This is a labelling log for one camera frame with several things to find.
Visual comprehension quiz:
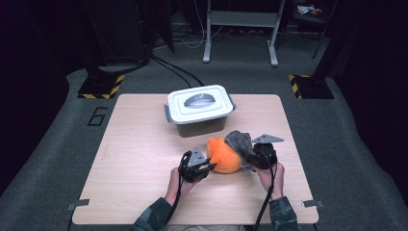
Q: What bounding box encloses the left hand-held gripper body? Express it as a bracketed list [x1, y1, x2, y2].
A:
[178, 146, 209, 184]

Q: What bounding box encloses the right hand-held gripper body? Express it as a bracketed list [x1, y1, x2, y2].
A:
[246, 133, 285, 170]

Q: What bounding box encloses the orange plush toy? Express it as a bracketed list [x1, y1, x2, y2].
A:
[206, 137, 243, 175]

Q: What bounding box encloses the grey cloth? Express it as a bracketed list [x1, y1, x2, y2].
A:
[224, 129, 257, 172]

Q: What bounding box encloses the brown transparent storage box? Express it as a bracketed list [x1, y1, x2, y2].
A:
[164, 95, 238, 139]

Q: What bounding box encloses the white box lid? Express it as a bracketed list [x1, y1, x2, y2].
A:
[166, 84, 235, 125]

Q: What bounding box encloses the person's left hand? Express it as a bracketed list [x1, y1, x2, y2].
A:
[166, 167, 201, 206]

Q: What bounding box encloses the person's right hand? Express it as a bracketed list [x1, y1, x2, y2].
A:
[254, 163, 286, 201]

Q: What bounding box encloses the grey tape strip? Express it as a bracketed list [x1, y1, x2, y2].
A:
[302, 199, 324, 209]
[66, 198, 90, 212]

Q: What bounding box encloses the black base with striped edge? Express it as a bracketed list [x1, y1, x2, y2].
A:
[77, 72, 125, 100]
[288, 74, 335, 100]

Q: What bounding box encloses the white metal stand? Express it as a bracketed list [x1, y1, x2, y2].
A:
[202, 0, 288, 67]

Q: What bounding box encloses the dark curtain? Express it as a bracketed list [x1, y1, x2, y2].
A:
[0, 0, 70, 195]
[333, 0, 408, 193]

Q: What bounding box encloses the black chair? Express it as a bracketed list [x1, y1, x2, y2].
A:
[277, 0, 338, 61]

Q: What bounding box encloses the white and orange object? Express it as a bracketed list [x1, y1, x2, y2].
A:
[297, 4, 323, 16]

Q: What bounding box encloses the black cabinet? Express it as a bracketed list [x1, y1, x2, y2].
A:
[86, 0, 152, 65]

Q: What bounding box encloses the left hand-held gripper cable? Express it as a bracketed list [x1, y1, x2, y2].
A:
[164, 150, 193, 227]

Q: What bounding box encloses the hand-held gripper cable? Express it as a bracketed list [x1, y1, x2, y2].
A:
[164, 150, 193, 227]
[251, 150, 278, 231]

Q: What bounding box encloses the right hand-held gripper cable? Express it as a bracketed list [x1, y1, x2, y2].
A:
[251, 150, 278, 231]

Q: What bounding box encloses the black floor cable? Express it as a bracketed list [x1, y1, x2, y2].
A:
[152, 59, 192, 89]
[150, 54, 206, 88]

